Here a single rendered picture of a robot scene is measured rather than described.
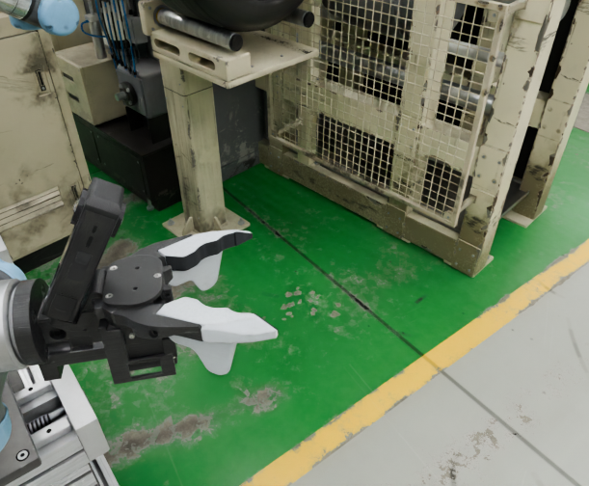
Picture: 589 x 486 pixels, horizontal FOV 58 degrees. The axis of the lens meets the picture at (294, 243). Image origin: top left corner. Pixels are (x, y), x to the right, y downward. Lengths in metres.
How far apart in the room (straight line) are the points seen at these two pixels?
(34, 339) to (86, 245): 0.09
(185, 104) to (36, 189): 0.62
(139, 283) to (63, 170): 1.69
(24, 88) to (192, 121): 0.54
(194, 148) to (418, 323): 1.02
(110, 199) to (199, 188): 1.69
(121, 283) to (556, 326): 1.76
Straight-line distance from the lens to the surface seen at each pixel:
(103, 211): 0.40
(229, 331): 0.40
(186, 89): 1.91
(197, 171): 2.05
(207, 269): 0.52
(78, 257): 0.42
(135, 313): 0.43
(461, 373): 1.80
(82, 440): 0.90
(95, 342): 0.48
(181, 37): 1.69
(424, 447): 1.62
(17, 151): 2.04
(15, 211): 2.12
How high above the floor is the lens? 1.37
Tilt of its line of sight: 39 degrees down
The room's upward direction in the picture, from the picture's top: straight up
